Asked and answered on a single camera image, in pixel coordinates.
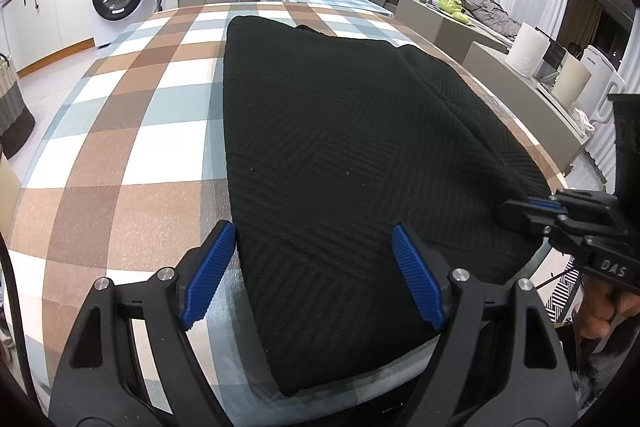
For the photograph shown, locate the white paper towel roll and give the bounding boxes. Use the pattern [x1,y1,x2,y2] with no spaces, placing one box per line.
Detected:
[506,22,548,78]

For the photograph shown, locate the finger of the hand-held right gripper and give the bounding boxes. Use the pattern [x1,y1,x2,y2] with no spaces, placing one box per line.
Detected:
[526,189,622,224]
[497,201,602,259]

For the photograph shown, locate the black box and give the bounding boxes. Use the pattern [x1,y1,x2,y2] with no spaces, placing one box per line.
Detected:
[537,27,568,80]

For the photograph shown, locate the small grey cabinet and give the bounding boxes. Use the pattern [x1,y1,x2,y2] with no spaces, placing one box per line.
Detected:
[395,0,513,68]

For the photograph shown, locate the cream paper towel roll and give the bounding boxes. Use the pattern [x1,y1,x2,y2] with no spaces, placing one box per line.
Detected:
[555,54,592,110]

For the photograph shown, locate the black knit sweater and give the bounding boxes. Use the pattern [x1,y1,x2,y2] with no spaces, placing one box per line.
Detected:
[220,14,553,398]

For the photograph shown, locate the white base cabinets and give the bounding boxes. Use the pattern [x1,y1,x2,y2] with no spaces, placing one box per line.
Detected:
[0,0,96,75]

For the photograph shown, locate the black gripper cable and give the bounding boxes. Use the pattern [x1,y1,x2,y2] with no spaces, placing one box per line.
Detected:
[0,232,41,408]

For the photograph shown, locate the black white patterned fabric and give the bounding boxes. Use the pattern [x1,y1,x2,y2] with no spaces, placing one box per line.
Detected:
[545,254,586,324]

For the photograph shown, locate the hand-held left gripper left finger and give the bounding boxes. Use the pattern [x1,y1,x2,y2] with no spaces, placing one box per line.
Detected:
[47,220,237,427]

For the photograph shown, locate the brown blue checked tablecloth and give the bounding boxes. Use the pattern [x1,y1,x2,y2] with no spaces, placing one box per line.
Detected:
[10,2,571,427]

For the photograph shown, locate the white plastic appliance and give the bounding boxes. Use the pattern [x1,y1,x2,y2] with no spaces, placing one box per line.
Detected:
[580,44,626,122]

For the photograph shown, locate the grey garment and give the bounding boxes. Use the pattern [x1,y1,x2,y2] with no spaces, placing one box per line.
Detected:
[460,0,523,38]

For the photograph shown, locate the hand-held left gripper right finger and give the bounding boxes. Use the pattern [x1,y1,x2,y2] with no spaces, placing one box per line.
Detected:
[391,222,581,427]

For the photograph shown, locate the person's right hand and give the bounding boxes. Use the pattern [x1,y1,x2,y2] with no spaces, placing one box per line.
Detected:
[575,274,633,342]

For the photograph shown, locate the woven laundry basket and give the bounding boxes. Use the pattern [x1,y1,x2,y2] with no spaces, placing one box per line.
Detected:
[0,52,36,160]

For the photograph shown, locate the brown curtain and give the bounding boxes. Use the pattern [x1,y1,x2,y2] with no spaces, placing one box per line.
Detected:
[567,0,606,52]

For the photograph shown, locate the green toy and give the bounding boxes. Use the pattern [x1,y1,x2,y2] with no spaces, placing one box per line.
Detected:
[439,0,473,25]

